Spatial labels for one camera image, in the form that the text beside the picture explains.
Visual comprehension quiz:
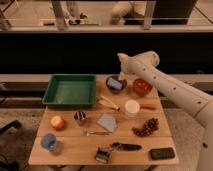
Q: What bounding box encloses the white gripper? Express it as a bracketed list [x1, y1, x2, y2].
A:
[117, 53, 130, 72]

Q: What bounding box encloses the blue sponge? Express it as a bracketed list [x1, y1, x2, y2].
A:
[108, 78, 122, 89]

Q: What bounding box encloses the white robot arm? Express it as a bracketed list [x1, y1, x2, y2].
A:
[117, 51, 213, 171]

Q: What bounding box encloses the purple bowl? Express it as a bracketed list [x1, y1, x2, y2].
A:
[106, 75, 127, 94]

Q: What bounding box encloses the red bowl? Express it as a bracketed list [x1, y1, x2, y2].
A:
[133, 79, 152, 96]

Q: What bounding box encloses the white lidded container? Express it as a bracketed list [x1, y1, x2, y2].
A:
[125, 100, 140, 117]

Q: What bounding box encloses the yellow banana toy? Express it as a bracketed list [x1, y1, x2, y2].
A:
[98, 96, 120, 111]

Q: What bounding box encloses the orange carrot toy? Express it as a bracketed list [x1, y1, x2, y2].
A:
[140, 104, 156, 110]

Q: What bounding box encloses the green plastic tray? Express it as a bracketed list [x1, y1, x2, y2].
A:
[42, 74, 96, 108]

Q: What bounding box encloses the blue folded cloth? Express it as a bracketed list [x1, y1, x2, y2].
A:
[97, 113, 117, 133]

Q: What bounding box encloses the wooden table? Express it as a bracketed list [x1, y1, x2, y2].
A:
[29, 79, 179, 166]

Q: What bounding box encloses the dark grape bunch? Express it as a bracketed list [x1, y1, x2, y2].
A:
[132, 118, 159, 137]

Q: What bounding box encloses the silver metal fork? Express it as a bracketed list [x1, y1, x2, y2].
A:
[81, 131, 110, 136]

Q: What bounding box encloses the orange fruit toy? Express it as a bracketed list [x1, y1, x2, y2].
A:
[50, 115, 65, 130]

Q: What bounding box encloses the black rectangular case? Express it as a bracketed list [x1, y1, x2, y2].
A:
[150, 147, 175, 160]

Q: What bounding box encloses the blue plastic cup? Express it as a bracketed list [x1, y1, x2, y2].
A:
[40, 133, 58, 151]

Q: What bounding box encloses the black handled brush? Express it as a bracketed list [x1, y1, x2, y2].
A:
[110, 142, 142, 151]

